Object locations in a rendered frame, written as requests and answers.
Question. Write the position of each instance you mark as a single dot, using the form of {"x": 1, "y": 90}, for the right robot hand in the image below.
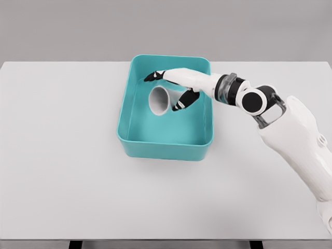
{"x": 181, "y": 76}

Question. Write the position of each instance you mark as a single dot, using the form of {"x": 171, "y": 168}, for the white paper cup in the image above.
{"x": 160, "y": 100}

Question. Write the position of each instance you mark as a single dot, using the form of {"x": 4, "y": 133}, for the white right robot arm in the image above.
{"x": 293, "y": 122}

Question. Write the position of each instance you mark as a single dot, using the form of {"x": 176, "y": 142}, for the teal plastic basket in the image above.
{"x": 145, "y": 140}

